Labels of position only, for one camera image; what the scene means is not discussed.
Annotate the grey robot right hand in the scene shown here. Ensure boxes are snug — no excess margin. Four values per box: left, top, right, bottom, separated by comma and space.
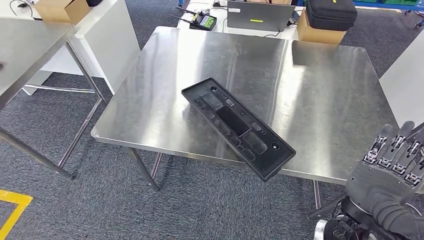
345, 120, 424, 207

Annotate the black plastic frame part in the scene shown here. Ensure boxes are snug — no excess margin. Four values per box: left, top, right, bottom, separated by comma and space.
181, 77, 297, 183

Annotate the stainless steel workbench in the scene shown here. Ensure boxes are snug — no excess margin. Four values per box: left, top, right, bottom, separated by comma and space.
91, 25, 400, 213

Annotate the white desk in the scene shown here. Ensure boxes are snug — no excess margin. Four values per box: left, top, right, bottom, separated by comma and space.
379, 29, 424, 128
177, 0, 312, 41
0, 0, 142, 97

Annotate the brown cardboard box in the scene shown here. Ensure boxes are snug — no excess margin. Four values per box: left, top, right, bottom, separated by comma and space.
34, 0, 91, 25
297, 9, 347, 46

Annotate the black carry case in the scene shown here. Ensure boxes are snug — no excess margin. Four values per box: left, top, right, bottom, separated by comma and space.
305, 0, 359, 32

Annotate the grey laptop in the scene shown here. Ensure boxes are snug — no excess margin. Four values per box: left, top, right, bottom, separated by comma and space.
226, 0, 296, 33

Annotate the black remote controller with screen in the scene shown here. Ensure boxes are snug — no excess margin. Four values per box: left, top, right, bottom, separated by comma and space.
168, 6, 219, 32

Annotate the yellow floor tape square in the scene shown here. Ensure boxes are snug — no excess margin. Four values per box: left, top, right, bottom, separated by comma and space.
0, 189, 34, 240

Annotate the stainless steel table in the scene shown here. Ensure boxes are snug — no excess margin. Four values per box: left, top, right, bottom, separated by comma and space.
0, 16, 107, 181

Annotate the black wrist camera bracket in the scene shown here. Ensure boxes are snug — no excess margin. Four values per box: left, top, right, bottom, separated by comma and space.
306, 195, 345, 221

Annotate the black desk cable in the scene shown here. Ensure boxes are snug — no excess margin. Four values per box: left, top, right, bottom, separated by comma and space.
9, 0, 43, 21

